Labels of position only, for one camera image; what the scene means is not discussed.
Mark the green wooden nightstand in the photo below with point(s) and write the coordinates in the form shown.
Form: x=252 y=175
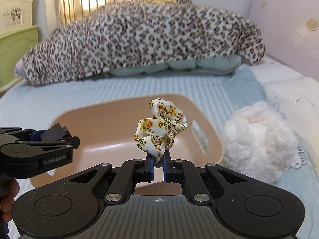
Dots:
x=14 y=45

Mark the pink padded headboard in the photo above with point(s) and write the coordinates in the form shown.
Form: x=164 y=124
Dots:
x=290 y=32

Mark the light green quilted pillow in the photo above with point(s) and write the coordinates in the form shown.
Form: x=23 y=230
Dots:
x=219 y=65

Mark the small dark packet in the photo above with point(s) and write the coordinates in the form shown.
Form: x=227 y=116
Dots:
x=54 y=133

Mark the leopard print blanket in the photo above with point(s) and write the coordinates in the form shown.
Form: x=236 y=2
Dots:
x=137 y=34

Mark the cream floral storage box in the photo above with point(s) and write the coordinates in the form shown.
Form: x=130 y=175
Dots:
x=15 y=14

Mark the tan plastic basin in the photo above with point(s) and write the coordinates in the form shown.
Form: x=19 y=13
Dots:
x=106 y=132

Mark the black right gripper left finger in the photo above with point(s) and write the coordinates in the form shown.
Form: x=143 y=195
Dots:
x=124 y=179

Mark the floral fabric scrunchie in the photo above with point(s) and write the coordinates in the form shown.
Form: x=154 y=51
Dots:
x=157 y=134

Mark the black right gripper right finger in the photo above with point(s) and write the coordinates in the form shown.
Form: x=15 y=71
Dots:
x=185 y=173

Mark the white fleece blanket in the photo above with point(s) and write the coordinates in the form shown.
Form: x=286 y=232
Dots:
x=296 y=96

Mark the blue striped bed sheet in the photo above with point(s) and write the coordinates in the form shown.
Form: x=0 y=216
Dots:
x=217 y=96

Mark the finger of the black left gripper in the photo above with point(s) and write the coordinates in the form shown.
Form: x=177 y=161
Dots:
x=36 y=135

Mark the person's left hand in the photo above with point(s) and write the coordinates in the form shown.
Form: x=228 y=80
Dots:
x=9 y=190

